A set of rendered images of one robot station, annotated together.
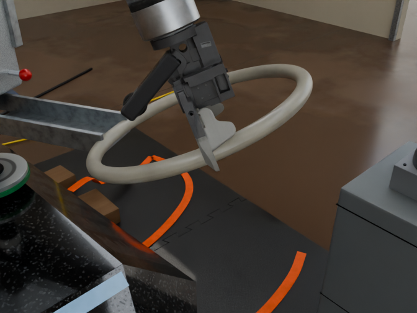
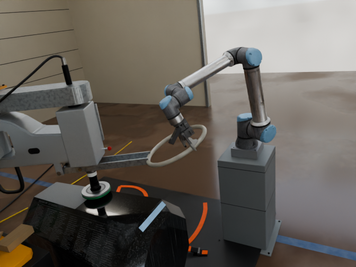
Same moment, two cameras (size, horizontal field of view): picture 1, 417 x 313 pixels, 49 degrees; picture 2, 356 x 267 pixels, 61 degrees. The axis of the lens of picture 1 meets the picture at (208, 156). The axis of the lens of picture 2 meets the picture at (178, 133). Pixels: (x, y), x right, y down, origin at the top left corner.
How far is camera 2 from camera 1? 126 cm
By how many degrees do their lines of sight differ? 18
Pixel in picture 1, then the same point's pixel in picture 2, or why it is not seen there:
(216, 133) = (193, 142)
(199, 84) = (187, 132)
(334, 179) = (206, 172)
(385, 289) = (240, 189)
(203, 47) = (185, 124)
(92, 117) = (137, 156)
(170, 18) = (179, 119)
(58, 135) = (132, 162)
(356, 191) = (222, 159)
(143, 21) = (173, 121)
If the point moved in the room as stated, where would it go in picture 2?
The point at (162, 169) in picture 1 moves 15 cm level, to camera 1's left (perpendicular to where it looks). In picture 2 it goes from (180, 156) to (158, 161)
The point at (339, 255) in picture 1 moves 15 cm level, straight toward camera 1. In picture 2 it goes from (223, 184) to (225, 194)
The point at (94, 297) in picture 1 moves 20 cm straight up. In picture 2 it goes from (158, 210) to (153, 185)
